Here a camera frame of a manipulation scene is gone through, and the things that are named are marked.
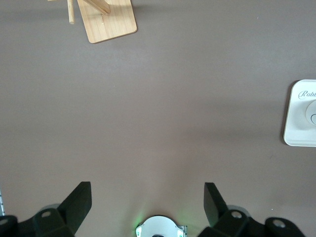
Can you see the cream tray with rabbit print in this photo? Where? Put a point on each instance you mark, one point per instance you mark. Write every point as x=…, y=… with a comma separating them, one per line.
x=296, y=118

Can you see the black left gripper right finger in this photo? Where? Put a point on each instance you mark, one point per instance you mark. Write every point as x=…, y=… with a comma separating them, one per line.
x=222, y=219

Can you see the wooden cup rack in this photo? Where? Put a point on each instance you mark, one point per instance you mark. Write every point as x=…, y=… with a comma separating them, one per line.
x=111, y=22

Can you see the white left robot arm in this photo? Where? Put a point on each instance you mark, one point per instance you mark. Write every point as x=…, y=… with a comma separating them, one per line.
x=158, y=225

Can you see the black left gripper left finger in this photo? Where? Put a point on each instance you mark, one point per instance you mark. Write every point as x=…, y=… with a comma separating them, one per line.
x=66, y=214

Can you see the white dotted table edge strip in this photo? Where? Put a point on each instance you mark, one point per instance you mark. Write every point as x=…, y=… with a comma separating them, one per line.
x=1, y=202

